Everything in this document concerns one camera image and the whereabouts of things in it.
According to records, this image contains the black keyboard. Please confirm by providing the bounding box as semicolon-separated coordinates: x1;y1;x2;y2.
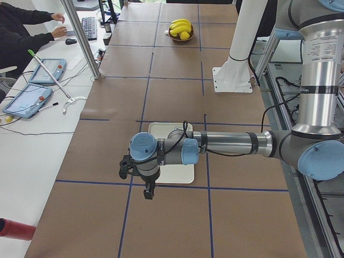
81;17;97;40

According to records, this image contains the white pedestal column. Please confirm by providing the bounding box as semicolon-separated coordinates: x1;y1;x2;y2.
212;0;276;94

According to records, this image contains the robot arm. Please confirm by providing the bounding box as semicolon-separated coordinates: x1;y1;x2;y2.
119;1;343;199

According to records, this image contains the small yellow object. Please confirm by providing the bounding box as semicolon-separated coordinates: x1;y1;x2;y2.
5;116;13;123

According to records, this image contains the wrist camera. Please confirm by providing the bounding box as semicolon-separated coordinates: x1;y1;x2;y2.
119;155;134;180

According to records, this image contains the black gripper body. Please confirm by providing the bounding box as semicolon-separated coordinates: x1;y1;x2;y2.
138;168;160;185

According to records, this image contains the white rectangular plate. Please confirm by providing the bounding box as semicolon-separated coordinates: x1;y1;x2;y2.
148;122;195;184

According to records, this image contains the near teach pendant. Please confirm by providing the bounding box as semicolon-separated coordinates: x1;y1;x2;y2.
3;83;53;118

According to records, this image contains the black computer mouse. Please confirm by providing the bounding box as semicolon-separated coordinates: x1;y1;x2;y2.
65;38;77;45

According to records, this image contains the red cylinder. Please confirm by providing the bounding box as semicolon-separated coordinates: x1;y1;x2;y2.
1;218;36;241

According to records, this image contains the brown wicker basket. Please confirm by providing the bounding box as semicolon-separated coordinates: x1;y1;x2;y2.
168;24;194;42

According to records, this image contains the aluminium frame post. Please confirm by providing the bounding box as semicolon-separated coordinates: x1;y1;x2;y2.
61;0;101;79

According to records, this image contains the metal rod green tip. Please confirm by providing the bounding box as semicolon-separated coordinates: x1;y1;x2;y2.
28;49;75;103

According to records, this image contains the seated person in black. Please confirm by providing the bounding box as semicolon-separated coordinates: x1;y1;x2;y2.
1;2;67;77

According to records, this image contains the yellow lemon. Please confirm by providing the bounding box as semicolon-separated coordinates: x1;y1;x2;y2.
179;31;190;41

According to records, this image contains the yellow banana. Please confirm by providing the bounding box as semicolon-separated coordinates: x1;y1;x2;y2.
169;23;191;30
169;25;191;35
170;18;191;27

